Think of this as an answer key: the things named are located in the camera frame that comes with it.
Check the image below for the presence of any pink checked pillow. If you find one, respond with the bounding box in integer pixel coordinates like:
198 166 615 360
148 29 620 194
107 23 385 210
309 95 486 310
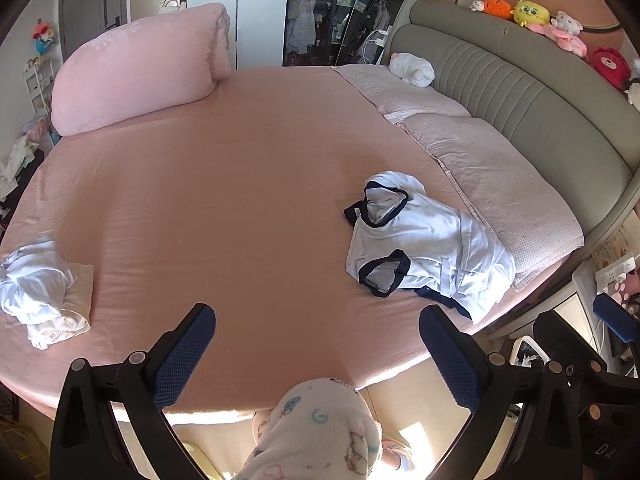
332 62 473 126
402 112 586 292

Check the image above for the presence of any person's printed fleece pajamas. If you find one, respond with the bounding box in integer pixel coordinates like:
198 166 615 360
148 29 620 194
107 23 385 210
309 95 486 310
235 376 383 480

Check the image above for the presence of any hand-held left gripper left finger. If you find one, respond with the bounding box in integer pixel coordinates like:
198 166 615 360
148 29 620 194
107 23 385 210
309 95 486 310
49 302 217 480

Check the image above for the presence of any white shelf rack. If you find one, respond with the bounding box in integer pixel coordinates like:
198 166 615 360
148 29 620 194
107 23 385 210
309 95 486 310
22 57 55 116

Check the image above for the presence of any white nightstand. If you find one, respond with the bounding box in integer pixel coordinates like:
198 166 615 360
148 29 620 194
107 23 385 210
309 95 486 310
492 255 640 376

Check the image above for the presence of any clothes heap beside bed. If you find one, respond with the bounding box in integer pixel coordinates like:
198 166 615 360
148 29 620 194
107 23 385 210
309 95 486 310
0 120 56 201

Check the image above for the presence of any beige cabinet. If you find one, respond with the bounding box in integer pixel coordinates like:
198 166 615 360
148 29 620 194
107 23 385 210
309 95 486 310
130 0 188 23

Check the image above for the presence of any red and blue doll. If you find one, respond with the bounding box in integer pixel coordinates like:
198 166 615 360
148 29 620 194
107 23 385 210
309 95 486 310
32 20 60 56

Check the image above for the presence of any white charger with cable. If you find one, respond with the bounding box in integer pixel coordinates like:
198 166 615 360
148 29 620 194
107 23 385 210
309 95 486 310
362 30 391 63

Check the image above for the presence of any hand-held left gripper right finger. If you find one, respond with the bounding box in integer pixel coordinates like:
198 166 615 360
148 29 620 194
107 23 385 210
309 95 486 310
419 304 581 480

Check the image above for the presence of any white shirt with navy trim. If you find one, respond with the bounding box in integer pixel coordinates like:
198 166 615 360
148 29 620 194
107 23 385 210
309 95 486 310
342 172 468 297

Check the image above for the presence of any pink bed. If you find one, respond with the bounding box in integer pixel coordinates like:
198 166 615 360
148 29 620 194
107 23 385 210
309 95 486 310
0 62 586 423

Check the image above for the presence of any white and black plush toy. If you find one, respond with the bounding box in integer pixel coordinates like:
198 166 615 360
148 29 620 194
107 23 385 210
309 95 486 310
625 57 640 106

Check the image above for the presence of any white wardrobe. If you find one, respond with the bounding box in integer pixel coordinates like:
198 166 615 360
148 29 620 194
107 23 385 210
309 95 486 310
185 0 291 71

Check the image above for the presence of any grey padded headboard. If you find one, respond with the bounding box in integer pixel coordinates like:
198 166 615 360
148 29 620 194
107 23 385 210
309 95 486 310
387 0 640 256

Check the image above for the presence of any large pink pillow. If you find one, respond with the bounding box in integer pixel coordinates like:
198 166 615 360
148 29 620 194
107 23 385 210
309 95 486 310
50 2 233 137

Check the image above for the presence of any grey door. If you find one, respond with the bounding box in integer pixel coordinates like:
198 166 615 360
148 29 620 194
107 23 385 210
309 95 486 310
59 0 128 61

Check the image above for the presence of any red plush toy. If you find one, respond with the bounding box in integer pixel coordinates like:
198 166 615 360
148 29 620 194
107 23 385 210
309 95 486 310
592 46 632 90

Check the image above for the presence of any white power strip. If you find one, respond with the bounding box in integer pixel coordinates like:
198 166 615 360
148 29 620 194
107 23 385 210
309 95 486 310
595 256 638 291

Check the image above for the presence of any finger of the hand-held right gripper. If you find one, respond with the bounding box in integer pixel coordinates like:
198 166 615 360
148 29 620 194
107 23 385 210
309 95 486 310
533 310 576 368
593 292 640 361

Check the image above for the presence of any pink and white plush toy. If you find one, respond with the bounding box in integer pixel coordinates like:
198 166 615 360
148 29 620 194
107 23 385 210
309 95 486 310
532 10 590 58

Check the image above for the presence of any glass door wardrobe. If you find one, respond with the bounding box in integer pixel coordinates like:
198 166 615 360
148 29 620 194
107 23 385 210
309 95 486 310
282 0 431 67

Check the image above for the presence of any yellow plush toy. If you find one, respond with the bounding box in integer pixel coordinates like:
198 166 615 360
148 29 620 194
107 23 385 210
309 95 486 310
511 0 551 27

